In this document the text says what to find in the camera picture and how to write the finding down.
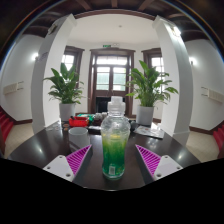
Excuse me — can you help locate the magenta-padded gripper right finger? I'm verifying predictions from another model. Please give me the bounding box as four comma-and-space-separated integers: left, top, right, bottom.
134, 143, 184, 185

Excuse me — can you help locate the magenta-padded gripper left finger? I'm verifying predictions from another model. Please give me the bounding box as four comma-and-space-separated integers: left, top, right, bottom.
42, 144, 94, 186

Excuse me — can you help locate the clear bottle with green drink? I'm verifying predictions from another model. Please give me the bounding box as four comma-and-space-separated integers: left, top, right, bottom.
100, 95, 132, 181

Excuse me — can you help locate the white cup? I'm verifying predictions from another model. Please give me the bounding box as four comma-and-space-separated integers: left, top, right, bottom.
68, 127, 92, 154

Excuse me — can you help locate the printed magazine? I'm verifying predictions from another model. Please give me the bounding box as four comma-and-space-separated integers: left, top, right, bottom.
133, 124, 166, 140

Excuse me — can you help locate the red plastic box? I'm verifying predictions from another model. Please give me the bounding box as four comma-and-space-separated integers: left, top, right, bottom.
68, 115, 90, 128

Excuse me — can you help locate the potted plant in white pot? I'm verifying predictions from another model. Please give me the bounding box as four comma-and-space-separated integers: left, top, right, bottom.
125, 59, 179, 127
43, 62, 86, 123

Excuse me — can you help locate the green box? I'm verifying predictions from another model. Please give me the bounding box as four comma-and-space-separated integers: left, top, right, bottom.
77, 113, 95, 122

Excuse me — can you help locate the black chair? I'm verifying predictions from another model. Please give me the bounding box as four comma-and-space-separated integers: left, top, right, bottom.
95, 96, 113, 114

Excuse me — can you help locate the brown-framed window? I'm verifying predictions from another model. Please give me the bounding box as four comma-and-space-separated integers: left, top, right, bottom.
61, 45, 85, 84
141, 47, 166, 84

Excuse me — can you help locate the brown wooden double door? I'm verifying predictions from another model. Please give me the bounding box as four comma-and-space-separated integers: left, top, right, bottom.
87, 47, 136, 116

